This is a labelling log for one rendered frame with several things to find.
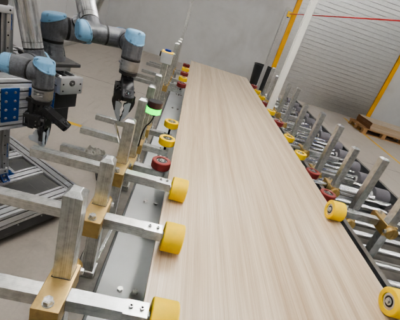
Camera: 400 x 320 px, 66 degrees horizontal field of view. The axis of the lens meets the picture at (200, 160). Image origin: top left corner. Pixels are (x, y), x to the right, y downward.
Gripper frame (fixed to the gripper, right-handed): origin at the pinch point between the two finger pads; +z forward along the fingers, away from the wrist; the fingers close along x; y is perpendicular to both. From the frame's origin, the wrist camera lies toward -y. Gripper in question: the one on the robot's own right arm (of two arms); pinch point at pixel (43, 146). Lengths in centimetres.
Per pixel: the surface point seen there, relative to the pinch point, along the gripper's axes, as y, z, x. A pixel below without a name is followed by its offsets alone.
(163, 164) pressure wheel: -49.1, -8.0, 3.5
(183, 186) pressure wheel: -57, -15, 27
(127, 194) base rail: -37.4, 12.7, 0.5
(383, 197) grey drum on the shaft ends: -185, 0, -45
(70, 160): -19.5, -12.8, 26.4
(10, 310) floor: 2, 83, 16
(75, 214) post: -36, -30, 73
